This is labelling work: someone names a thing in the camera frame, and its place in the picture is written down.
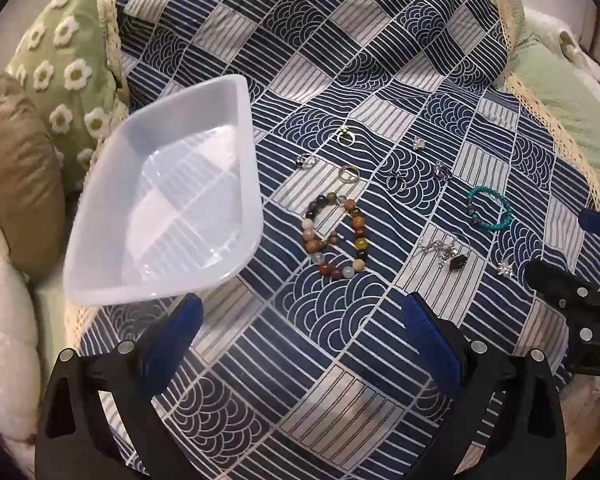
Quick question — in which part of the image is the green quilt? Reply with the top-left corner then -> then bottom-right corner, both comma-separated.
490,0 -> 600,221

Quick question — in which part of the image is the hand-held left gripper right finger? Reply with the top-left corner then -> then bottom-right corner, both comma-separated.
404,291 -> 567,480

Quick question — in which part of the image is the green flower pillow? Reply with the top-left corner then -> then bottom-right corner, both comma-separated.
5,0 -> 131,197

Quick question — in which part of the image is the turquoise bead bracelet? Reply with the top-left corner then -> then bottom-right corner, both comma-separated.
467,186 -> 514,233

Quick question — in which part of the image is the white plush cushion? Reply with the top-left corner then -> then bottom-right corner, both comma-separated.
0,187 -> 45,463

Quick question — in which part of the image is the white fluffy plush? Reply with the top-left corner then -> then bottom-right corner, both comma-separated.
524,7 -> 600,88

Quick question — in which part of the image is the brown pillow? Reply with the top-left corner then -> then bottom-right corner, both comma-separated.
0,69 -> 67,281

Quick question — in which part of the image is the silver chain dark pendant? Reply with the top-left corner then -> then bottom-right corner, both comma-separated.
412,234 -> 474,274

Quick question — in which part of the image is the white plastic tray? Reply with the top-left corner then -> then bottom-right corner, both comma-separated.
62,74 -> 265,307

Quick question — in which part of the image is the blue patchwork blanket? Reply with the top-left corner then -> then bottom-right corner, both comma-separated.
77,0 -> 600,480

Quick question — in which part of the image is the multicolour stone bead bracelet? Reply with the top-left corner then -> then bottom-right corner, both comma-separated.
302,192 -> 370,281

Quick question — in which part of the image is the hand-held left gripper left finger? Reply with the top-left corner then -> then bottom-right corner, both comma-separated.
35,292 -> 206,480

